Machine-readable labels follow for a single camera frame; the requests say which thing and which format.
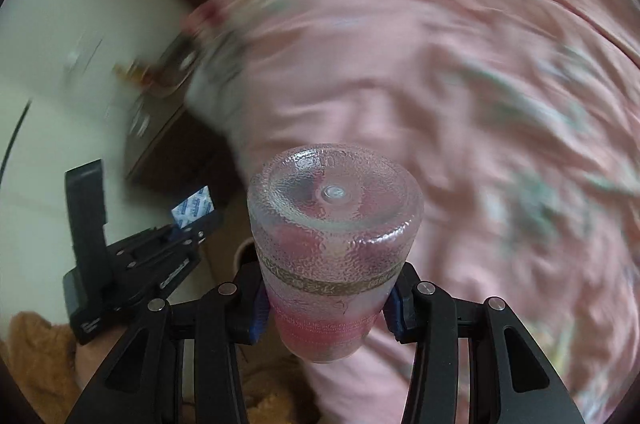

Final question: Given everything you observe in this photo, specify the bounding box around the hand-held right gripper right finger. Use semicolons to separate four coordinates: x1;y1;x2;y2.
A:
382;263;586;424

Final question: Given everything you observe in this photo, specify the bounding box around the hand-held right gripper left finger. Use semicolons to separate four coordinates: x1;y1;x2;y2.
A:
65;261;274;424

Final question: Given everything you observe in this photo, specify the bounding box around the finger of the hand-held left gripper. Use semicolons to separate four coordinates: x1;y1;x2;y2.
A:
167;211;224;246

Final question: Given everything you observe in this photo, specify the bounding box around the blue and white foil sachet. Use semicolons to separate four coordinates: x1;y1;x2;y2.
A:
171;185;215;226

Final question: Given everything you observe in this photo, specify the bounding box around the clear plastic cup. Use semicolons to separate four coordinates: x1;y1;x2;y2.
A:
246;145;426;365

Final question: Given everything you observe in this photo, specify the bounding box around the person's left forearm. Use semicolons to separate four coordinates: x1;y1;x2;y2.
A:
0;311;118;424

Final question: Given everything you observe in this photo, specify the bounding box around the blurred brown object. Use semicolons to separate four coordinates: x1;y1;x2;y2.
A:
112;32;201;98

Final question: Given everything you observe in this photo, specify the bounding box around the pink floral blanket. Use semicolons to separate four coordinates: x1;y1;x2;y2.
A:
185;0;640;424

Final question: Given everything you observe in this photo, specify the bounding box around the black cable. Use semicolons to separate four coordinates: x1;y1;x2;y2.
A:
0;99;33;185

